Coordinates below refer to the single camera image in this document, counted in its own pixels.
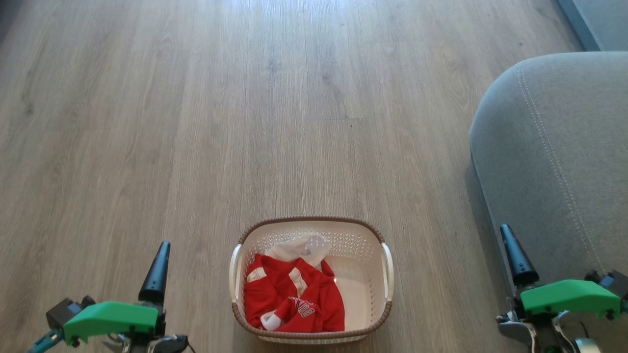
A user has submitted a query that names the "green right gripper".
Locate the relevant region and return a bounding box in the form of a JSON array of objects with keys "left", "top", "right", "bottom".
[{"left": 499, "top": 224, "right": 622, "bottom": 320}]

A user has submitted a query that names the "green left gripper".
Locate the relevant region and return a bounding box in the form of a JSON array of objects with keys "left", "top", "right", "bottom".
[{"left": 63, "top": 241, "right": 171, "bottom": 345}]

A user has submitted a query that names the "red garment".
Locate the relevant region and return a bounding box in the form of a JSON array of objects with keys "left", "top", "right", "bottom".
[{"left": 244, "top": 253, "right": 346, "bottom": 333}]

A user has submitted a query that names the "grey fabric sofa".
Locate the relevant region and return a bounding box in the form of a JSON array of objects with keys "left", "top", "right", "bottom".
[{"left": 469, "top": 51, "right": 628, "bottom": 353}]

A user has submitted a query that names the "cream white garment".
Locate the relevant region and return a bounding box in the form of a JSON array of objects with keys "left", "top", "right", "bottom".
[{"left": 265, "top": 235, "right": 333, "bottom": 273}]

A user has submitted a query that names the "white plastic laundry basket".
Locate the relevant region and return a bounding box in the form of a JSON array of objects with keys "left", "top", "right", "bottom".
[{"left": 229, "top": 216, "right": 395, "bottom": 345}]

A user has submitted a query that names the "teal left camera connector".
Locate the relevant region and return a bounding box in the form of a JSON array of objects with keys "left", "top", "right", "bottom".
[{"left": 26, "top": 328, "right": 65, "bottom": 353}]

